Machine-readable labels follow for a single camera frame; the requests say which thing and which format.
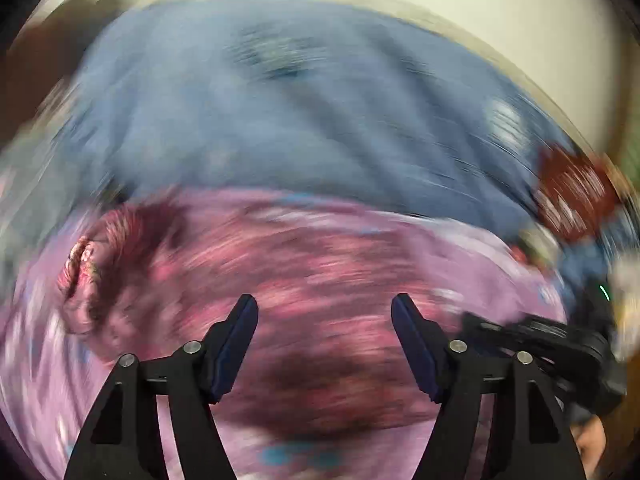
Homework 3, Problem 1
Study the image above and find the maroon floral small garment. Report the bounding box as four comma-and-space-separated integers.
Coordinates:
58, 193, 458, 436

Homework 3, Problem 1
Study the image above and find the right hand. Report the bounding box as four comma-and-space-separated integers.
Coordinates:
570, 416, 606, 479

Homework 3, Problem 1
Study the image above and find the purple floral bed sheet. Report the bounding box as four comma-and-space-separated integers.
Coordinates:
1, 190, 564, 479

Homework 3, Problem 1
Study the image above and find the red plastic bag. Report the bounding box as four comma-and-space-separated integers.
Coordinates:
534, 145, 620, 243

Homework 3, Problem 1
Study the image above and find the blue plaid quilt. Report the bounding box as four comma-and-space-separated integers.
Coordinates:
58, 0, 572, 237

